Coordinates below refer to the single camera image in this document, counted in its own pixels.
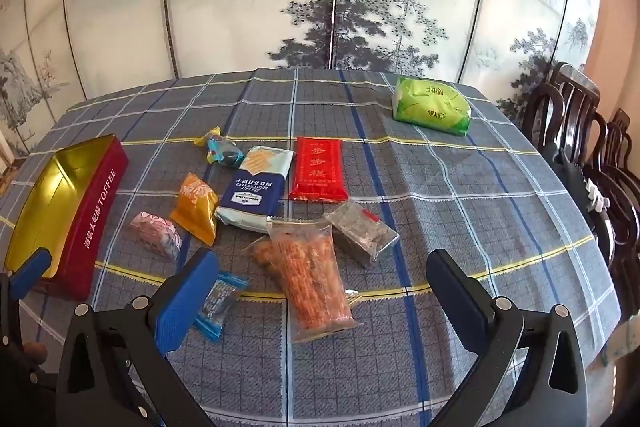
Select red cake packet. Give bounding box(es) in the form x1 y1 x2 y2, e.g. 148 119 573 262
289 137 348 202

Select clear packet of dark snack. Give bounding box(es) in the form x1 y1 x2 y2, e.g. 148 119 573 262
324 200 400 269

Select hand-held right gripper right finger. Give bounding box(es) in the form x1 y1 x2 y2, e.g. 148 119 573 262
426 249 588 427

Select blue cracker packet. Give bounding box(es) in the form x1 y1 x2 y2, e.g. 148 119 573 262
215 146 295 233

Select ink painting folding screen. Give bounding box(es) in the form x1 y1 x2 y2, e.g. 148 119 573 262
0 0 601 158

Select red and gold tin box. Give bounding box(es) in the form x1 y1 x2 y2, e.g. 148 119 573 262
4 133 130 301

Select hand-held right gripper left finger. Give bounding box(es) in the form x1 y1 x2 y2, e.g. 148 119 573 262
55 248 221 427

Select person's left hand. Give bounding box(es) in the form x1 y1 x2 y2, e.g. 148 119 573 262
22 342 48 364

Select yellow candy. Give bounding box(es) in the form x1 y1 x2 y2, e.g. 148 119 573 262
201 127 227 165

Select clear packet of orange sticks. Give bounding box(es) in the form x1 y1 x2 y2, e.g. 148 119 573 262
242 219 363 344

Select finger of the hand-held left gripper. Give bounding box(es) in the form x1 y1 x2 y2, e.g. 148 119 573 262
0 248 53 349

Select pink patterned snack packet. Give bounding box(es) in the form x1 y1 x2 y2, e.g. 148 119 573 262
130 211 182 262

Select blue snack packet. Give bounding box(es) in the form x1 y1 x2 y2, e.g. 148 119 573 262
209 138 248 170

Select small blue candy packet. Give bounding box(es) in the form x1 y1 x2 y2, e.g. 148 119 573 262
195 271 249 342

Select orange snack packet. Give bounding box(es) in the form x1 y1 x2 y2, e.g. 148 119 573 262
170 173 221 248

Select green tissue pack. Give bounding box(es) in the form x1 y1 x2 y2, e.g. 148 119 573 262
391 76 472 136

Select grey plaid tablecloth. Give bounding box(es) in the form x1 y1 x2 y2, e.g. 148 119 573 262
0 68 623 427

